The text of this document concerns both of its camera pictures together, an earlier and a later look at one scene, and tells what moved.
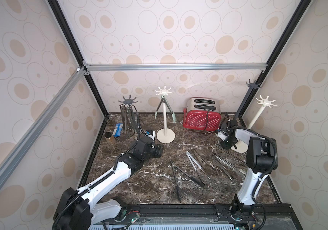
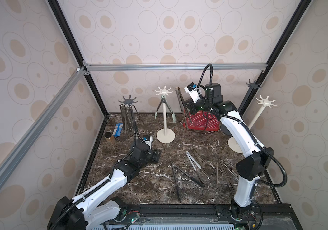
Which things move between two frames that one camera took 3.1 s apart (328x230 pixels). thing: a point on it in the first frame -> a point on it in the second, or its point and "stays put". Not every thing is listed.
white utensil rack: [165, 135] stays put
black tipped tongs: [173, 166] stays put
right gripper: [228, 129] -> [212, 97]
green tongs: [163, 100] stays put
